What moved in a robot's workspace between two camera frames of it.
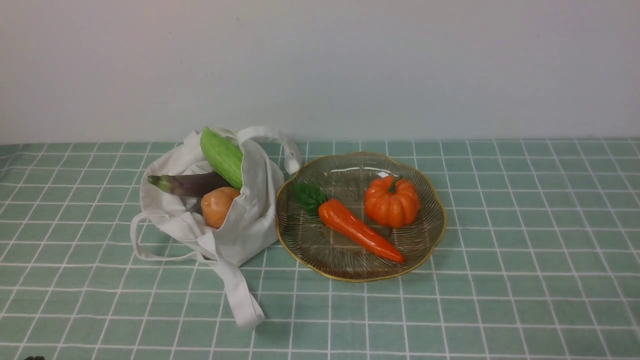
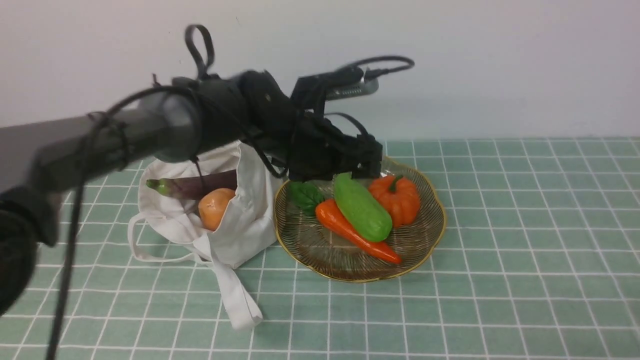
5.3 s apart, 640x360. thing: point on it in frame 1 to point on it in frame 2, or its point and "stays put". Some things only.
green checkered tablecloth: [541, 261] stays put
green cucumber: [222, 157] to [367, 216]
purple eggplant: [189, 185] stays put
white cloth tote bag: [270, 157] stays put
